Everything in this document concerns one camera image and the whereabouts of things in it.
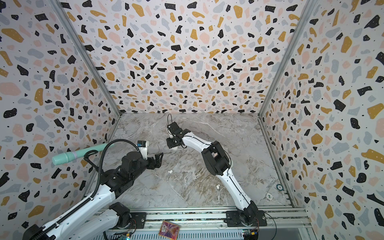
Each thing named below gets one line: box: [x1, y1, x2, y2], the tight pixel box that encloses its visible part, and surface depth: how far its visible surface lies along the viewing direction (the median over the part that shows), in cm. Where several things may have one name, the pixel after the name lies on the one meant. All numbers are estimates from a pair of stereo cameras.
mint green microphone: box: [51, 143, 115, 165], surface depth 62 cm
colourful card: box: [158, 221, 180, 240], surface depth 71 cm
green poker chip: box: [276, 184, 284, 191], surface depth 87 cm
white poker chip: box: [265, 192, 274, 201], surface depth 84 cm
